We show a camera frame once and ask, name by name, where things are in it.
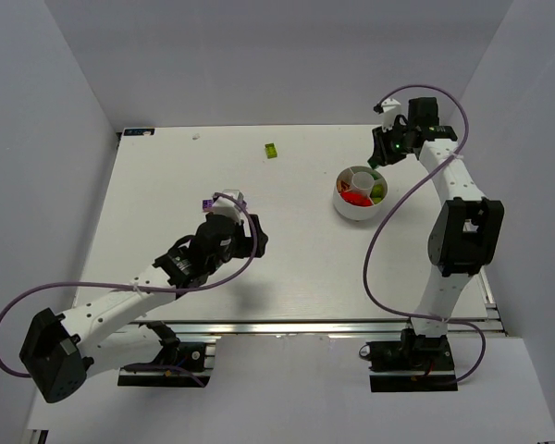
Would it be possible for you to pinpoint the yellow lego piece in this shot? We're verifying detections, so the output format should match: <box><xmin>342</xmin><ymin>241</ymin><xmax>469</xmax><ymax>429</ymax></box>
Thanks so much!
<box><xmin>370</xmin><ymin>184</ymin><xmax>385</xmax><ymax>204</ymax></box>

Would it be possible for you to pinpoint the orange lego brick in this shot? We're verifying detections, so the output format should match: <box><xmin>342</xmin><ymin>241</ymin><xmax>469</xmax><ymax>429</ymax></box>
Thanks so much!
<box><xmin>336</xmin><ymin>180</ymin><xmax>350</xmax><ymax>193</ymax></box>

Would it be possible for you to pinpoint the red lego brick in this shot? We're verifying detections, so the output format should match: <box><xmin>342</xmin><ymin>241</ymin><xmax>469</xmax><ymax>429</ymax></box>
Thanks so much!
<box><xmin>340</xmin><ymin>191</ymin><xmax>373</xmax><ymax>207</ymax></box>

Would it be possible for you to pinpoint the yellow-green lego brick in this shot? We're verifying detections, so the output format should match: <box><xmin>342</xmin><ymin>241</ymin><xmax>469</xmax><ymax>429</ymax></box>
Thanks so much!
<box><xmin>265</xmin><ymin>143</ymin><xmax>278</xmax><ymax>159</ymax></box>

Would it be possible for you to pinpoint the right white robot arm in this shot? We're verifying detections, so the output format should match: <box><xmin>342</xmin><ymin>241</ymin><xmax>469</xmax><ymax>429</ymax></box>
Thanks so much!
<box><xmin>368</xmin><ymin>97</ymin><xmax>504</xmax><ymax>372</ymax></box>

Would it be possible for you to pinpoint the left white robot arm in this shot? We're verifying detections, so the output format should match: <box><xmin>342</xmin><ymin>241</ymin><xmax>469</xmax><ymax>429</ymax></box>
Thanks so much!
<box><xmin>19</xmin><ymin>214</ymin><xmax>268</xmax><ymax>403</ymax></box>

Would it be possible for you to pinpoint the white divided round container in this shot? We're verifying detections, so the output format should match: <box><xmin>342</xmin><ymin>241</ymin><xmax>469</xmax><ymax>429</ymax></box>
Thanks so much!
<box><xmin>332</xmin><ymin>166</ymin><xmax>388</xmax><ymax>222</ymax></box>

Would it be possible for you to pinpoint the purple lego brick studs up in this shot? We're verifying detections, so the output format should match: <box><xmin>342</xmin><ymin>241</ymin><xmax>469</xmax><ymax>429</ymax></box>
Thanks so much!
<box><xmin>202</xmin><ymin>199</ymin><xmax>214</xmax><ymax>212</ymax></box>

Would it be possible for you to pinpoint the blue label left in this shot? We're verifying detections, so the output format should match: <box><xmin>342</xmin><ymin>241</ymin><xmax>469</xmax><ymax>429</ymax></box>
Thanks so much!
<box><xmin>122</xmin><ymin>128</ymin><xmax>155</xmax><ymax>137</ymax></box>

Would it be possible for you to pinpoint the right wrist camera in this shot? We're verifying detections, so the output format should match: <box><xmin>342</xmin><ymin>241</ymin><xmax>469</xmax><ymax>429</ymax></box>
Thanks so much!
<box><xmin>374</xmin><ymin>98</ymin><xmax>402</xmax><ymax>131</ymax></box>

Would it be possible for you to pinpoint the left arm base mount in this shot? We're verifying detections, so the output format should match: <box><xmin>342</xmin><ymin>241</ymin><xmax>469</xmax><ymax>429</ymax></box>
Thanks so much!
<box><xmin>117</xmin><ymin>342</ymin><xmax>216</xmax><ymax>389</ymax></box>

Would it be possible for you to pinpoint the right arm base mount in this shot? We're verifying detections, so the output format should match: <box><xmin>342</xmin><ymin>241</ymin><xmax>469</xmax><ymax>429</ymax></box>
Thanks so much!
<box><xmin>359</xmin><ymin>339</ymin><xmax>458</xmax><ymax>393</ymax></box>

